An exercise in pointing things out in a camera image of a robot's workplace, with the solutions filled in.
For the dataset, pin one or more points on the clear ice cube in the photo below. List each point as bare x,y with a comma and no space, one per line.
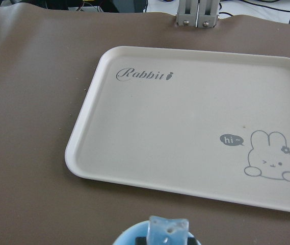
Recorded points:
167,231

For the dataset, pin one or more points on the blue plastic cup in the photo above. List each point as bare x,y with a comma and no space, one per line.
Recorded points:
137,233

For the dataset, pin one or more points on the beige rabbit tray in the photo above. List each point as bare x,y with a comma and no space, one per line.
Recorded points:
208,124

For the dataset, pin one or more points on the aluminium frame post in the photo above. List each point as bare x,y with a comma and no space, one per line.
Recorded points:
200,14

